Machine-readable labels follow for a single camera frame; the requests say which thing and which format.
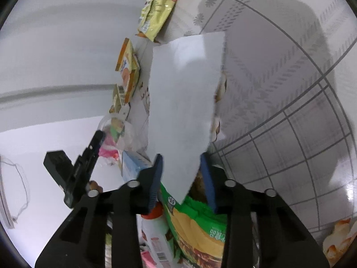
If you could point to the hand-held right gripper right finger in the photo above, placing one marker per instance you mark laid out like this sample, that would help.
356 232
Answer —
208 182

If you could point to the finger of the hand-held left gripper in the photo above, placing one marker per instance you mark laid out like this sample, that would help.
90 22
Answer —
92 150

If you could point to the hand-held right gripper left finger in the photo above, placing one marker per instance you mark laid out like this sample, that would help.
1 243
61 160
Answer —
155 185

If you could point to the green red snack bag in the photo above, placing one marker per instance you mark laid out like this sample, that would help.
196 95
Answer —
195 229

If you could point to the pink colourful snack packet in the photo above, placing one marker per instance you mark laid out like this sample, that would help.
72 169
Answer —
147 259

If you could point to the white paper cup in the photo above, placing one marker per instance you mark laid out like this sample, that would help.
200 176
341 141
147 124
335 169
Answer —
184 103

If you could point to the person's left hand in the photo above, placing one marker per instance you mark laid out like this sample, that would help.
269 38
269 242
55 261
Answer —
95 186

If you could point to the pink plastic bag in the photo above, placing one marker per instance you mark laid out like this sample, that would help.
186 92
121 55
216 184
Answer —
107 152

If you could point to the blue white packet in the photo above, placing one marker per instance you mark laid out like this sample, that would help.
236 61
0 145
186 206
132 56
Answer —
132 164

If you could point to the small green object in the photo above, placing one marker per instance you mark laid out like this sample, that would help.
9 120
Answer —
117 128

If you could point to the clear plastic dome lid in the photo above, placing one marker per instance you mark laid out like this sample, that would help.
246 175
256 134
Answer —
132 138

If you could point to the white plastic bottle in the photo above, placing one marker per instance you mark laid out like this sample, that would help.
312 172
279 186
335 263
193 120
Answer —
156 234

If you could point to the small yellow packet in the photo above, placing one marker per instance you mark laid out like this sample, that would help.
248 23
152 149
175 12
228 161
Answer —
118 100

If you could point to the orange yellow snack packet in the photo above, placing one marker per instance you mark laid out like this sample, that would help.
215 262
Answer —
128 69

